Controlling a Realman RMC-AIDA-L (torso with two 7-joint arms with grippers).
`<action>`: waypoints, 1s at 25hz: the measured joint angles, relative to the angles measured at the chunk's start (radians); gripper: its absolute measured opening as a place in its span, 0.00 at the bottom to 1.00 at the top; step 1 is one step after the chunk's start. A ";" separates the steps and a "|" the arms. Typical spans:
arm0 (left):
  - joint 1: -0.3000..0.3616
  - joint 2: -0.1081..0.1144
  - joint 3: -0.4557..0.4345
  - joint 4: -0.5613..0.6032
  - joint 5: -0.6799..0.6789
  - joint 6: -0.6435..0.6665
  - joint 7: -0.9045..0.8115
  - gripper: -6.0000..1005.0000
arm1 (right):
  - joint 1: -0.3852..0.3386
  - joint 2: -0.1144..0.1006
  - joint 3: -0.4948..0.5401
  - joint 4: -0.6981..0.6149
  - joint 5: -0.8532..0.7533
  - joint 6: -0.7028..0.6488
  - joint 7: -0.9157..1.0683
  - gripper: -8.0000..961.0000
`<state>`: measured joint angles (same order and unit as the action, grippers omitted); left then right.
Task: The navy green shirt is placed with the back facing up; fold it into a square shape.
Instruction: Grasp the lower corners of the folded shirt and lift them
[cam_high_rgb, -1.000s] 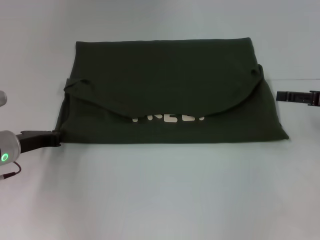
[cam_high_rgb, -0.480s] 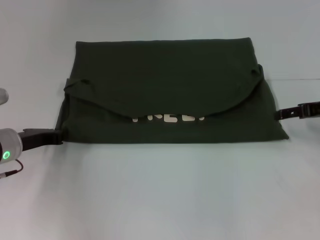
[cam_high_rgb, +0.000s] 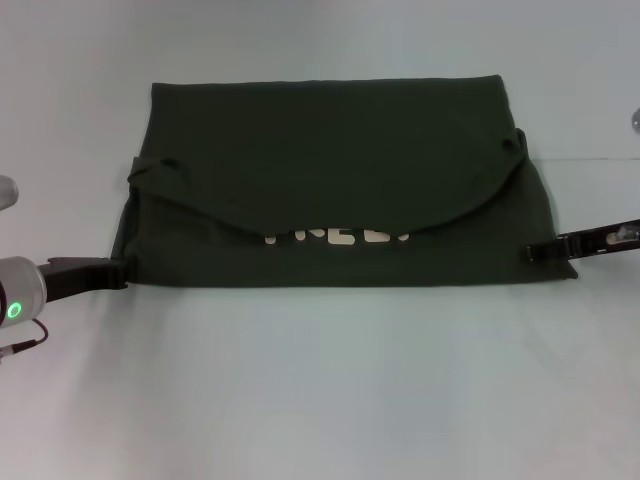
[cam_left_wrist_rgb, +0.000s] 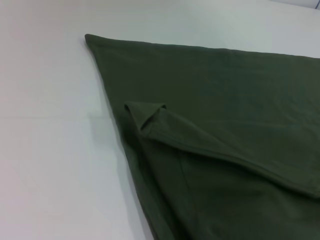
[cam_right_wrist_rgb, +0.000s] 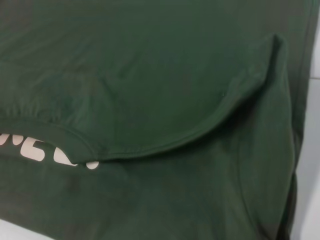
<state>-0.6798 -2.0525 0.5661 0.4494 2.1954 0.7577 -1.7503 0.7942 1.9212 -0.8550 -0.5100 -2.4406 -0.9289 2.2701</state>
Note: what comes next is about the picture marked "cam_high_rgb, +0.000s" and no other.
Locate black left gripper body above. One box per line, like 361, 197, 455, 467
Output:
40, 255, 120, 305

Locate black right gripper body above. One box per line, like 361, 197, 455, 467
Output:
563, 217, 640, 260

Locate dark green t-shirt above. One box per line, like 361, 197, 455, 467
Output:
109, 73, 580, 290

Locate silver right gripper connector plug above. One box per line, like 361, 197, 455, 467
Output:
606, 224, 640, 247

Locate left arm gripper cable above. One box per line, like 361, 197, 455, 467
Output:
0, 321, 49, 357

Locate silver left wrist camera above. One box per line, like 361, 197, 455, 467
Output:
0, 174, 21, 210

